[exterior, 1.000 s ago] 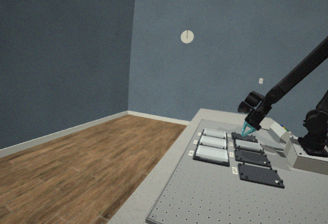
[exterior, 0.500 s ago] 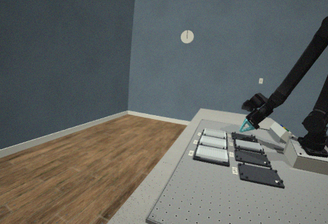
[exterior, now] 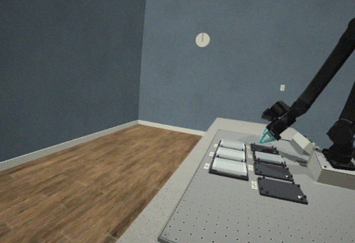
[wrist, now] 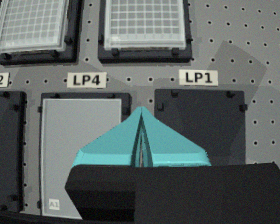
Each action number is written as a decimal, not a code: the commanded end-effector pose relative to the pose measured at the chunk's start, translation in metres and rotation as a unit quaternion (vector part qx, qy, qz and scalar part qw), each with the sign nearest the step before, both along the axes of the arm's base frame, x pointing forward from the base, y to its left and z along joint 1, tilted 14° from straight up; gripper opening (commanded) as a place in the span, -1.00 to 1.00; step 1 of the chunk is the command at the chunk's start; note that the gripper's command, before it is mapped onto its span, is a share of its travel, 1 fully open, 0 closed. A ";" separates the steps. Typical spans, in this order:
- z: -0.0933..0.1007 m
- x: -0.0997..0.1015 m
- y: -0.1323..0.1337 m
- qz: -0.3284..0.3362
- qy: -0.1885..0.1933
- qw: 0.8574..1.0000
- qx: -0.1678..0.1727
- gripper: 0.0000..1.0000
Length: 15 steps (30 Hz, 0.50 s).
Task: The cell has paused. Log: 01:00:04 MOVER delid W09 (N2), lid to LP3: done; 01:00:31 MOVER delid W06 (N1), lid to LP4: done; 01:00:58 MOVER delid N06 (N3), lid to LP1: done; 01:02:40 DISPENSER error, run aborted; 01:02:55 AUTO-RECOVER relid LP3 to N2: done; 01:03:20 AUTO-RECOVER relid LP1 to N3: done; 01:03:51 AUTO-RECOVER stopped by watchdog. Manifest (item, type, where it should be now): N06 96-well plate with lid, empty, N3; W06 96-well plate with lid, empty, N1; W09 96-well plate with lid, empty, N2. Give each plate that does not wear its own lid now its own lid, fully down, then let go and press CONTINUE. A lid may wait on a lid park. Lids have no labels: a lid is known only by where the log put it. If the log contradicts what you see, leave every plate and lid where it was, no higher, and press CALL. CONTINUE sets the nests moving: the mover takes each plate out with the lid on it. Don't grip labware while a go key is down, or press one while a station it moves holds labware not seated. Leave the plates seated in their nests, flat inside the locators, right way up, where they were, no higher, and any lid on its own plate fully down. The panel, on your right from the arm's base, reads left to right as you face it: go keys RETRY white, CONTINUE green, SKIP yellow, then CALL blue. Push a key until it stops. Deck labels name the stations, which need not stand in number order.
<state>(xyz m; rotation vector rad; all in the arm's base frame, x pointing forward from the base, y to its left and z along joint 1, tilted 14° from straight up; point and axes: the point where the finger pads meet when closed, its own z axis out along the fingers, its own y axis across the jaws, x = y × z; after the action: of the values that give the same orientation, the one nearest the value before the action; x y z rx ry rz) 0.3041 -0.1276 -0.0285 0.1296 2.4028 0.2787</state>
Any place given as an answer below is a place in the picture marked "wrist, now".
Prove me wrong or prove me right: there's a black l-shaped locator bracket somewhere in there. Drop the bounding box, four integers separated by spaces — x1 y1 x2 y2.
0 0 82 66

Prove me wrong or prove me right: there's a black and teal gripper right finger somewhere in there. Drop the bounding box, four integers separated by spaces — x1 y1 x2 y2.
141 107 211 167

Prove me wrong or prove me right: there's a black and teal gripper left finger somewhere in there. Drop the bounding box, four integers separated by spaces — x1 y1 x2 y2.
72 107 141 167

